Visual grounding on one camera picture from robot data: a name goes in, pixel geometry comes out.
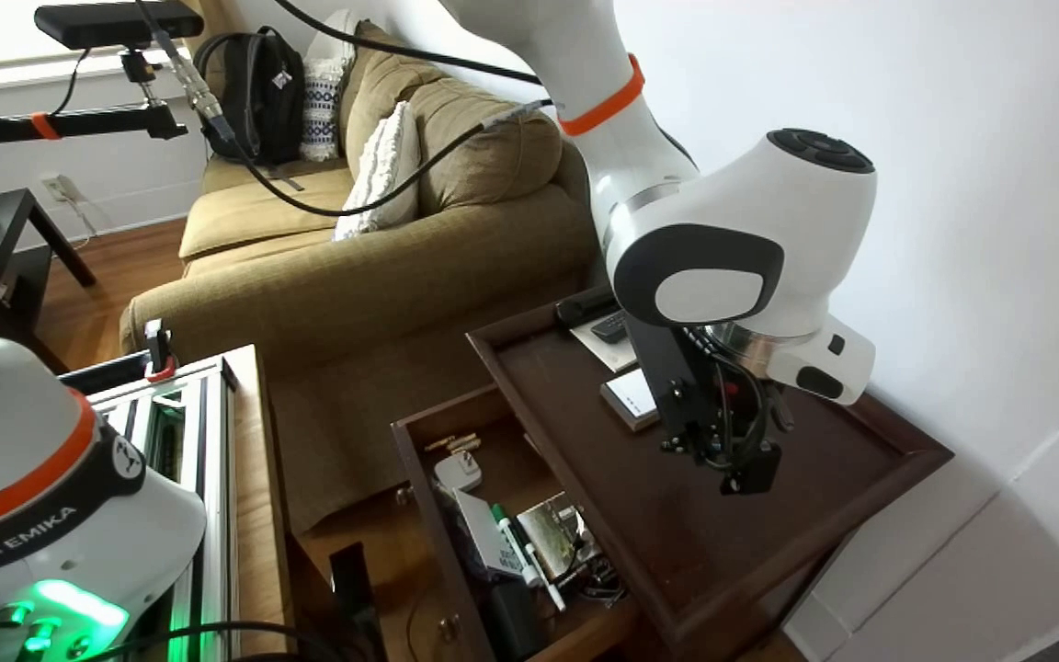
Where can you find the olive couch cushion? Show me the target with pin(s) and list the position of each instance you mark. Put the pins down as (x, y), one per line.
(458, 121)

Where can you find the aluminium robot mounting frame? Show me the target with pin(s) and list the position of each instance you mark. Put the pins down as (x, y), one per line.
(203, 427)

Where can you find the white wall outlet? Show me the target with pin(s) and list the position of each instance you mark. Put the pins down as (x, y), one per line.
(61, 187)

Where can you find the green capped white marker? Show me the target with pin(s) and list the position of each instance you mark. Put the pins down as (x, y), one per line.
(528, 552)

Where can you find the silver metal tin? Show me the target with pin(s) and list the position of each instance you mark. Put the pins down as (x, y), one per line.
(555, 535)

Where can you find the beige notepad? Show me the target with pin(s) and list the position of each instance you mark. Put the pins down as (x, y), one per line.
(608, 354)

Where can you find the patterned white blue cloth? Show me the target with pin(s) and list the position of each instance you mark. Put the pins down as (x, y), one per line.
(323, 114)

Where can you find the long black remote control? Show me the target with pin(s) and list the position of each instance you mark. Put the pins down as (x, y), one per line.
(583, 307)

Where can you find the black side table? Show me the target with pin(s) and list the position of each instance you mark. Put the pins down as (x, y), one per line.
(16, 231)

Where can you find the tan fabric couch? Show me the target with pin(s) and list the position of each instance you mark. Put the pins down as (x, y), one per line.
(312, 279)

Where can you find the black and red clamp knob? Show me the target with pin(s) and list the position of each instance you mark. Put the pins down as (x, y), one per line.
(160, 350)

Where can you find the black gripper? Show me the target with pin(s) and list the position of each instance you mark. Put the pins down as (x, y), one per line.
(677, 354)

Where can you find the dark wooden tray table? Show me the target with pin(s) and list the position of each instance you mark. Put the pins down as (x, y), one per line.
(627, 538)

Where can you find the open wooden drawer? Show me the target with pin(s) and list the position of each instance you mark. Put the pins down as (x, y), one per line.
(426, 538)

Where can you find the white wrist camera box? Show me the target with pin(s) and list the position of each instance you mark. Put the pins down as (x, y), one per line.
(828, 362)

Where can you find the grey remote control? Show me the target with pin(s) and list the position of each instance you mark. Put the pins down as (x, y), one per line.
(612, 327)

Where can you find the white paper note pad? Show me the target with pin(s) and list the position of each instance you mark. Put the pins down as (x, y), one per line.
(631, 398)

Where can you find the white power adapter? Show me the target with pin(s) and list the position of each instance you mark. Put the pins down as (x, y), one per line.
(458, 470)

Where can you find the black boom with orange tape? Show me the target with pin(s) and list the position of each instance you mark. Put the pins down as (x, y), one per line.
(91, 121)

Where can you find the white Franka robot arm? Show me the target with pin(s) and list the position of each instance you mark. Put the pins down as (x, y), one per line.
(702, 220)

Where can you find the white throw pillow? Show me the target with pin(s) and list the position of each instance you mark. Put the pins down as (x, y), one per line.
(383, 179)

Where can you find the black backpack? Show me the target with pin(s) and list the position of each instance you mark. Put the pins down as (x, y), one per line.
(263, 103)

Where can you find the black stereo camera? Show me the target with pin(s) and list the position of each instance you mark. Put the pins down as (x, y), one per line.
(101, 23)

